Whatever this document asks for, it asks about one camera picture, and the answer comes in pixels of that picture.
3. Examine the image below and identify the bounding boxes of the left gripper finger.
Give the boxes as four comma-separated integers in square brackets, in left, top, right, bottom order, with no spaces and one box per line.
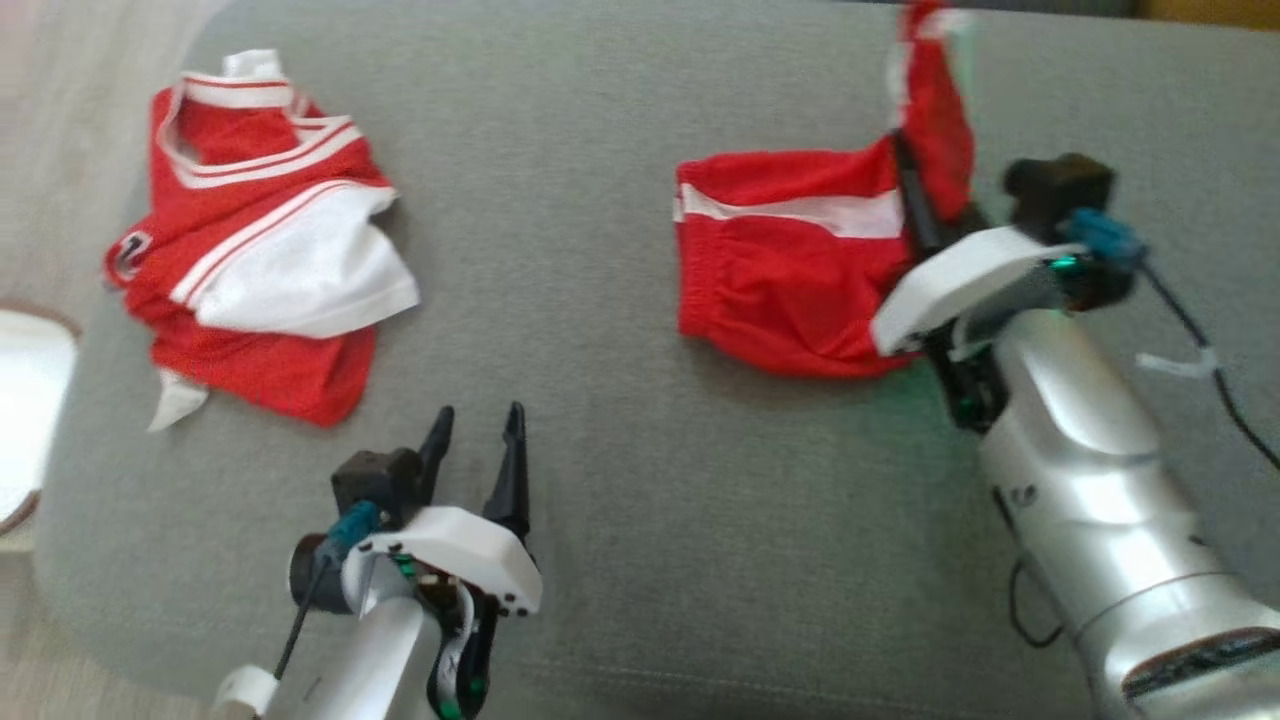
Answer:
[416,404,457,503]
[482,401,532,547]

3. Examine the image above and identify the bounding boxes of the white basket with brown rim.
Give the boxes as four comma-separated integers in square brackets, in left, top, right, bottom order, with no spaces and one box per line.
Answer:
[0,300,82,537]

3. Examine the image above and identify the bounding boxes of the white cable tag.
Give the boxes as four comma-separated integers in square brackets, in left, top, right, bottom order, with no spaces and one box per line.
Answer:
[213,664,282,717]
[1134,344,1222,382]

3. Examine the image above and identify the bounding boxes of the blue right camera connector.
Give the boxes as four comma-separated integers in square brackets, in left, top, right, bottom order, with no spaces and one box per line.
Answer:
[1063,207,1148,273]

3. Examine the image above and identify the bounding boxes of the red jersey with white sleeves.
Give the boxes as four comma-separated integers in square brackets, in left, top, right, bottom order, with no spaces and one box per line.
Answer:
[102,48,422,434]

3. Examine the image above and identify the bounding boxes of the blue camera connector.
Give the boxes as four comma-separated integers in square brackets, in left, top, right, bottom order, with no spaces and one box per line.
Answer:
[1063,207,1148,273]
[323,499,383,563]

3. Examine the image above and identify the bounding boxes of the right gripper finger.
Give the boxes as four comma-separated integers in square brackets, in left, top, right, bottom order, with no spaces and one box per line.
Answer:
[888,128,947,259]

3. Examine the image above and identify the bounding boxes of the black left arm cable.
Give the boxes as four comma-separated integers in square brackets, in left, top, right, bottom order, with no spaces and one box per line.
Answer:
[273,555,333,683]

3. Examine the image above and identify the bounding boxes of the blue left camera connector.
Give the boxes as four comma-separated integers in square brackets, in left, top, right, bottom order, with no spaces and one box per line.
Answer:
[323,499,383,563]

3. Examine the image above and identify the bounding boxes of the white right cable tag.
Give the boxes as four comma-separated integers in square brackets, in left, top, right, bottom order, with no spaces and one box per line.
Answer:
[1134,344,1222,382]

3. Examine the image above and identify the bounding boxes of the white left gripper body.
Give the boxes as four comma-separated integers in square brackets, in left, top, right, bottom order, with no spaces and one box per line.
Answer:
[343,505,545,619]

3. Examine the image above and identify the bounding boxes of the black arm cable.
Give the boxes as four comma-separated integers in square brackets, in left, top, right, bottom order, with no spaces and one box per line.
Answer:
[1138,258,1280,473]
[273,555,333,683]

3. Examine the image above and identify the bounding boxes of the white left cable tag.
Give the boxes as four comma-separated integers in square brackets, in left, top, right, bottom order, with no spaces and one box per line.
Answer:
[213,664,282,717]

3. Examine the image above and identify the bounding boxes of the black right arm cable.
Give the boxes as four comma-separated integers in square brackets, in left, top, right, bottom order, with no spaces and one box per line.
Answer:
[1138,258,1280,473]

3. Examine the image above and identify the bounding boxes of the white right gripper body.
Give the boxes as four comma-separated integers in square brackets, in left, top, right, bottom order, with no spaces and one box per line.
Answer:
[871,225,1089,358]

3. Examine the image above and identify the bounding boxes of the grey fabric sofa seat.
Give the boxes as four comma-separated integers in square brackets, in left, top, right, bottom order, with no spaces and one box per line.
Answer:
[30,0,1280,720]

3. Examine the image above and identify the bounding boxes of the red shorts with white stripe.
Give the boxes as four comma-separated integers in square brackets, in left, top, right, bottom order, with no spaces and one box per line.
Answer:
[674,0,978,382]

